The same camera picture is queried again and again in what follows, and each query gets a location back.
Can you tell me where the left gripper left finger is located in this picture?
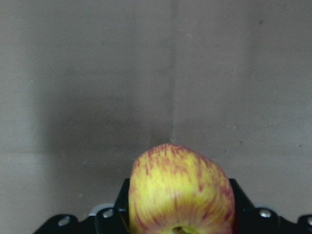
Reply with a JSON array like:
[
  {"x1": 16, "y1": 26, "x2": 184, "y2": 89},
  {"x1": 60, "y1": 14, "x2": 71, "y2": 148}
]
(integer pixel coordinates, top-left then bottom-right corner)
[{"x1": 35, "y1": 178, "x2": 130, "y2": 234}]

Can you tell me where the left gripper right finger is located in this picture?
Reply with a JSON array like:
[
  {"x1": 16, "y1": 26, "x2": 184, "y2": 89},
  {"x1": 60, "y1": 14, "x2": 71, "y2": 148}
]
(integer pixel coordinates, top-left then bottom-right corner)
[{"x1": 229, "y1": 178, "x2": 312, "y2": 234}]

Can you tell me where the yellow-red apple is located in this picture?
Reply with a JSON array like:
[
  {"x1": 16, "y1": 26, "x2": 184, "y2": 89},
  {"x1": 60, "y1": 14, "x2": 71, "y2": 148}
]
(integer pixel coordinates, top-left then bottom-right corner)
[{"x1": 128, "y1": 144, "x2": 236, "y2": 234}]

